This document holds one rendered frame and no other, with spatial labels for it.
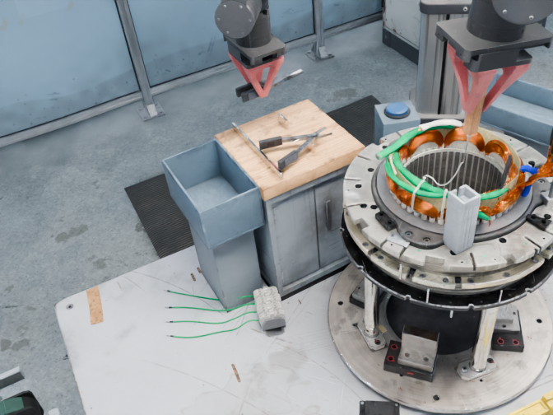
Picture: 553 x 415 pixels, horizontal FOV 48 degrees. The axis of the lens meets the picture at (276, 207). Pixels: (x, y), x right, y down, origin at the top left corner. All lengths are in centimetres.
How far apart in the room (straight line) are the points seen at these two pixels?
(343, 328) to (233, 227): 27
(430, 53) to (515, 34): 67
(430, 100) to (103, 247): 159
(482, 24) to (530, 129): 53
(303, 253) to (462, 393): 36
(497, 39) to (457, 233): 27
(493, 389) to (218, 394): 45
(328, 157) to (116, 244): 164
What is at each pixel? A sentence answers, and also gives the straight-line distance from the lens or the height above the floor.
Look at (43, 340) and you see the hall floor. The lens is 236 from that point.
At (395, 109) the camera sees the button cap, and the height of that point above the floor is 104.
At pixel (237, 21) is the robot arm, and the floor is 133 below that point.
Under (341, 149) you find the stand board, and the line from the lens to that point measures 107.
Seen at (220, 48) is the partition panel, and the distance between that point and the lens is 329.
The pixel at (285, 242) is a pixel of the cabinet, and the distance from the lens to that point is 111.
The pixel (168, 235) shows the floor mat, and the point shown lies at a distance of 252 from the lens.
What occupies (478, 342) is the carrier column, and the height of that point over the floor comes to 89.
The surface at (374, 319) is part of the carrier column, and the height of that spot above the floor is 86.
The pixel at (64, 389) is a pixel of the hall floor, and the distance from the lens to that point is 220.
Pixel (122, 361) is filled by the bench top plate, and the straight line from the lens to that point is 119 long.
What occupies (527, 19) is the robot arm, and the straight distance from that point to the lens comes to 59.
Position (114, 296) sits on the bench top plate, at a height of 78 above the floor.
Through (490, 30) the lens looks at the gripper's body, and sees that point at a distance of 67.
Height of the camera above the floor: 170
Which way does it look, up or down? 42 degrees down
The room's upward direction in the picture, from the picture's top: 7 degrees counter-clockwise
